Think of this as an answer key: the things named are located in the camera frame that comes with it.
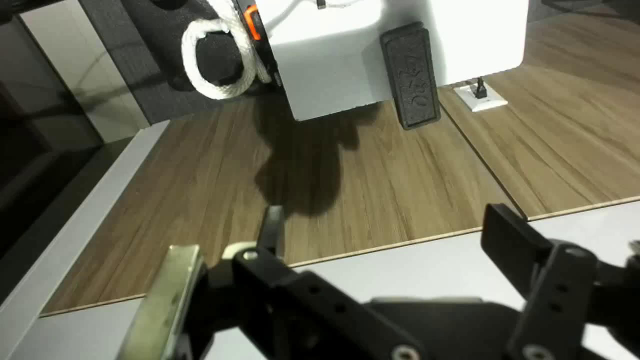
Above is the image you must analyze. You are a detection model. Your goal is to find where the white side ledge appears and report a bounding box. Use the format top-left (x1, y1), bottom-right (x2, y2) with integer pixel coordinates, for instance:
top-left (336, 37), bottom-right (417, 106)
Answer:
top-left (0, 118), bottom-right (172, 343)

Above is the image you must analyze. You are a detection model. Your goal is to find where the white braided cable sleeve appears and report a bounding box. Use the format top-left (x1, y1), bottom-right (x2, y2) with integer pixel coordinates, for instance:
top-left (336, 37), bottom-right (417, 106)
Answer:
top-left (181, 17), bottom-right (260, 105)

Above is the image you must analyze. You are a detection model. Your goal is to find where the large white box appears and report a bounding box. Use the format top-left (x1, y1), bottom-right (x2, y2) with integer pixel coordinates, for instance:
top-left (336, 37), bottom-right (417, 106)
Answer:
top-left (255, 0), bottom-right (533, 124)

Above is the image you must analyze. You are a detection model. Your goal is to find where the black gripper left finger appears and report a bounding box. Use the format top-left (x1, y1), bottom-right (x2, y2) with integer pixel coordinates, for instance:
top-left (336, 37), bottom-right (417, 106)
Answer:
top-left (198, 205), bottom-right (431, 360)

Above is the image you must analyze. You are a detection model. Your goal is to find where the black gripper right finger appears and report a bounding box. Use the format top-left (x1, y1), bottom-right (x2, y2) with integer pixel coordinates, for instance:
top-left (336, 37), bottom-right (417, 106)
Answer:
top-left (480, 203), bottom-right (640, 360)

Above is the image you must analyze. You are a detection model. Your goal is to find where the black plug on plate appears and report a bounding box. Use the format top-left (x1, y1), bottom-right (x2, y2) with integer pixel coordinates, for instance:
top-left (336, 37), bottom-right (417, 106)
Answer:
top-left (469, 77), bottom-right (489, 103)

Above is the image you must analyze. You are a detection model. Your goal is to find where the metal wrist mount bar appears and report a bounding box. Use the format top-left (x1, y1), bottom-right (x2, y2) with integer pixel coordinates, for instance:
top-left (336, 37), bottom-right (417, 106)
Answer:
top-left (119, 243), bottom-right (206, 360)

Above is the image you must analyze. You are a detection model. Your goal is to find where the black foam whiteboard eraser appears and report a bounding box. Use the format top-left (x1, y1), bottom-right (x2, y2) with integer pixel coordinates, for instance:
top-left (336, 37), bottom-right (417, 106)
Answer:
top-left (379, 20), bottom-right (442, 130)

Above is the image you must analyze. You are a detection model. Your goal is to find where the white cable on box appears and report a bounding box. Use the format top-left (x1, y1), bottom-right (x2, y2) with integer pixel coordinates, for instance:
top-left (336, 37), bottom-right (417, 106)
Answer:
top-left (260, 0), bottom-right (317, 33)

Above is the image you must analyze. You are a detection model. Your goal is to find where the orange clip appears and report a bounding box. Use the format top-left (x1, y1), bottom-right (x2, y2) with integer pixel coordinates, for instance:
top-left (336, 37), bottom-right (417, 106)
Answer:
top-left (242, 5), bottom-right (268, 47)

